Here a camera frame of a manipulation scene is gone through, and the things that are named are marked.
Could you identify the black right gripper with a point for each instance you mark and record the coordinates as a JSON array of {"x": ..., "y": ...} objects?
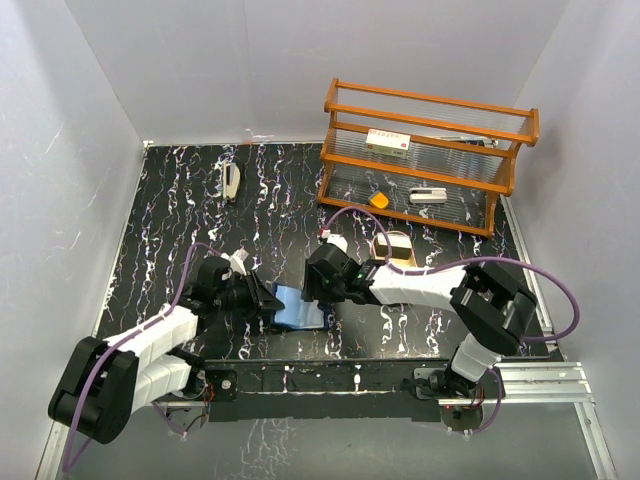
[{"x": 314, "y": 291}]

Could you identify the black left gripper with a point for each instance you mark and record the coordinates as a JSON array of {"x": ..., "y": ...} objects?
[{"x": 259, "y": 298}]

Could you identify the blue card holder wallet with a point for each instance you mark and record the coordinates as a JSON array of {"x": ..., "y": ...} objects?
[{"x": 298, "y": 314}]

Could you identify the stack of silver cards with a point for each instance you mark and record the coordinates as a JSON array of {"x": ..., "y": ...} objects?
[{"x": 395, "y": 246}]

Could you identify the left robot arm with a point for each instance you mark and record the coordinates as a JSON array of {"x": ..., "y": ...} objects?
[{"x": 106, "y": 380}]

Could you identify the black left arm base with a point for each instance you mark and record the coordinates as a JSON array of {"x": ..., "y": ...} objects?
[{"x": 204, "y": 387}]

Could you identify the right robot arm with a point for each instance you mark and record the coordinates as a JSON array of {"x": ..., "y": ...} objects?
[{"x": 495, "y": 307}]

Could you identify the beige oval card tray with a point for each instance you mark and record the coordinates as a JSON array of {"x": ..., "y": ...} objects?
[{"x": 401, "y": 263}]

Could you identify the yellow and grey tape measure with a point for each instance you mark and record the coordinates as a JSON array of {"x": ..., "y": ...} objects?
[{"x": 378, "y": 200}]

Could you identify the white and black stapler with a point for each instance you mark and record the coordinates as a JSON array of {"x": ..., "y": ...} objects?
[{"x": 231, "y": 178}]

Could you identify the white small stapler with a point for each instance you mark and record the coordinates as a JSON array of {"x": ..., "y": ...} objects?
[{"x": 427, "y": 195}]

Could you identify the white red small box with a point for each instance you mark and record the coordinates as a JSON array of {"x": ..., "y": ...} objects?
[{"x": 388, "y": 143}]

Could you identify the orange wooden shelf rack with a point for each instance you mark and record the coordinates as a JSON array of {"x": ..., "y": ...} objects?
[{"x": 469, "y": 148}]

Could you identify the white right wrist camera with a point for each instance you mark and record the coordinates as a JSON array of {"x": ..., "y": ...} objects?
[{"x": 337, "y": 243}]

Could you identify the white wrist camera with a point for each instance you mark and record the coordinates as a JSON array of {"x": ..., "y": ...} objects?
[
  {"x": 237, "y": 261},
  {"x": 337, "y": 243}
]

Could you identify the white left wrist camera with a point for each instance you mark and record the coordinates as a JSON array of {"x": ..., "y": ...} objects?
[{"x": 237, "y": 261}]

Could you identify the aluminium front rail frame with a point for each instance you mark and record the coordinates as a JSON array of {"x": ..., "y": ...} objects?
[{"x": 351, "y": 389}]

